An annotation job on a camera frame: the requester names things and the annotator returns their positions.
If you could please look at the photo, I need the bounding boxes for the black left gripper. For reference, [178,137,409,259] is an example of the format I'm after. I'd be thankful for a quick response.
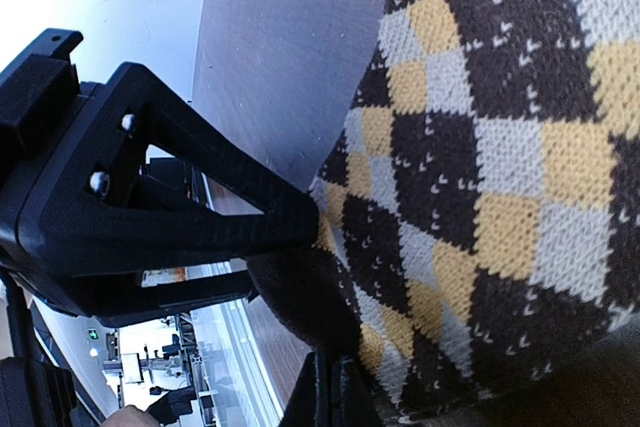
[1,29,83,246]

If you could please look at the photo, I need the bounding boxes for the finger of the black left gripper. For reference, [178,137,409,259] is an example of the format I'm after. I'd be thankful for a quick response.
[17,63,319,277]

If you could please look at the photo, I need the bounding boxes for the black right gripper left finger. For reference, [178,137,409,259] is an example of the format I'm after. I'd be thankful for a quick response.
[279,351,332,427]

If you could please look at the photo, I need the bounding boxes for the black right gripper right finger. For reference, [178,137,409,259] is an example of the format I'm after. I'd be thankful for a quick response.
[334,357,383,427]

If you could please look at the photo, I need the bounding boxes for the aluminium front rail frame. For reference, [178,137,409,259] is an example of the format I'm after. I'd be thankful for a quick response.
[189,256,286,427]

